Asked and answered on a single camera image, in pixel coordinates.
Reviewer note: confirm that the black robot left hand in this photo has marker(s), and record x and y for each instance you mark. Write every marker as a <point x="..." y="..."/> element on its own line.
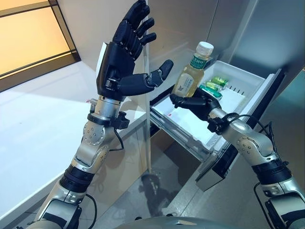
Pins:
<point x="119" y="64"/>

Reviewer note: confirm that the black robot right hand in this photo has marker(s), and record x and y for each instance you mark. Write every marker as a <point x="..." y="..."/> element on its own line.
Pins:
<point x="205" y="105"/>

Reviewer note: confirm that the white pull-out drawer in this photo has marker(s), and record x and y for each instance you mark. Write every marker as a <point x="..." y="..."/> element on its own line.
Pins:
<point x="228" y="112"/>

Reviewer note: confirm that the clear yellow tea bottle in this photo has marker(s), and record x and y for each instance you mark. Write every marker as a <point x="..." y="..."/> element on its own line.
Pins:
<point x="188" y="78"/>

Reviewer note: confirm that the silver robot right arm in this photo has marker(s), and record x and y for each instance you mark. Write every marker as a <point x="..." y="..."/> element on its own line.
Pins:
<point x="247" y="143"/>

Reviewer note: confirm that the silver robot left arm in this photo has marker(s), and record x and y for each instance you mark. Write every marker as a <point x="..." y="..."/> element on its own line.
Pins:
<point x="93" y="143"/>

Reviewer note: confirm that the stainless steel fridge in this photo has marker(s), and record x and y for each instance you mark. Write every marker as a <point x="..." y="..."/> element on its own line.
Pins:
<point x="181" y="28"/>

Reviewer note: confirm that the wide steel fridge door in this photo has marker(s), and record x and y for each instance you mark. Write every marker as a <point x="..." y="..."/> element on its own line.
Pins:
<point x="181" y="28"/>

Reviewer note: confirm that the narrow steel fridge door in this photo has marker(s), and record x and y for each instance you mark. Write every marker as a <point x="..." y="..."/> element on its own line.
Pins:
<point x="236" y="26"/>

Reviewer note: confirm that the green drink can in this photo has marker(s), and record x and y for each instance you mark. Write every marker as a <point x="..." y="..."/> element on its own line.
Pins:
<point x="220" y="81"/>
<point x="212" y="91"/>
<point x="214" y="86"/>

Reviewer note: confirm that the dark framed yellow window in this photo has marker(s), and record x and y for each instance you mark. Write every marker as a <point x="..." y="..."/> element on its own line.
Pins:
<point x="26" y="35"/>

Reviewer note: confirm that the grey metallic tall panel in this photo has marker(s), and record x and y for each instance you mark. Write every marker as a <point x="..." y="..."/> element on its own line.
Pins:
<point x="274" y="35"/>

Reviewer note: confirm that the grey robot torso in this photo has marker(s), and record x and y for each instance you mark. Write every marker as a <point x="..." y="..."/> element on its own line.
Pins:
<point x="176" y="221"/>

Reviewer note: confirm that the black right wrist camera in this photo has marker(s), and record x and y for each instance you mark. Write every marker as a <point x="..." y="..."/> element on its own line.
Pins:
<point x="216" y="124"/>

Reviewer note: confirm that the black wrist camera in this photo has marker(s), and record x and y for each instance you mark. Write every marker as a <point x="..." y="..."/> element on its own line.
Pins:
<point x="121" y="120"/>
<point x="216" y="124"/>

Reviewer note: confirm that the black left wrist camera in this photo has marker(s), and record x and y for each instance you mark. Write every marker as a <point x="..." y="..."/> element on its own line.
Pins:
<point x="121" y="120"/>

